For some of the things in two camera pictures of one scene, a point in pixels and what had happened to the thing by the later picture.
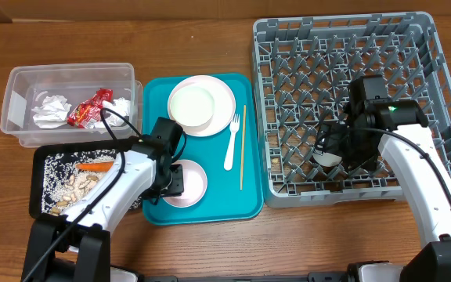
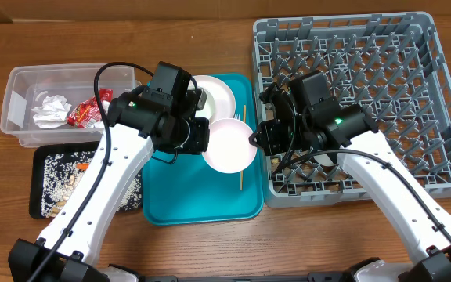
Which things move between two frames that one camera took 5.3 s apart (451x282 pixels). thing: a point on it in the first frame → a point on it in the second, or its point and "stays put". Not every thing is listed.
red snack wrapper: (87, 113) stays put
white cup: (326, 159) stays put
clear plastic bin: (59, 103) stays put
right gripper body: (359, 149) → (283, 135)
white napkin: (52, 113) stays put
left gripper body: (170, 184) → (191, 135)
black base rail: (322, 276) stays put
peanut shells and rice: (63, 185) stays put
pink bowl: (195, 185) → (230, 150)
